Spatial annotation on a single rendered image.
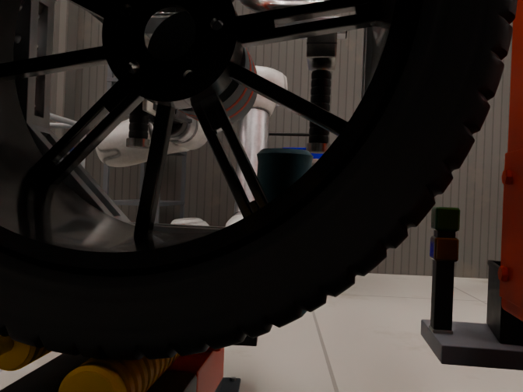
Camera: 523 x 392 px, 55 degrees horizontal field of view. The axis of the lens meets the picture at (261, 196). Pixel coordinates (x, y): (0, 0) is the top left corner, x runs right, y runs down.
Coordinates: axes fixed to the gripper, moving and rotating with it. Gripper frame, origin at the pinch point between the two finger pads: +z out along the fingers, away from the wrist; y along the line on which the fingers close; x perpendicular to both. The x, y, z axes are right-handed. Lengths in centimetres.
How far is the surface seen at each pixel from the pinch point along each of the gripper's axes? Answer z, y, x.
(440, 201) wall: -383, -139, -15
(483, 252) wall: -387, -178, -60
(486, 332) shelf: 2, -64, -38
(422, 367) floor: -119, -77, -83
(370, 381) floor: -97, -54, -83
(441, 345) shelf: 12, -54, -38
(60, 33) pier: -329, 204, 121
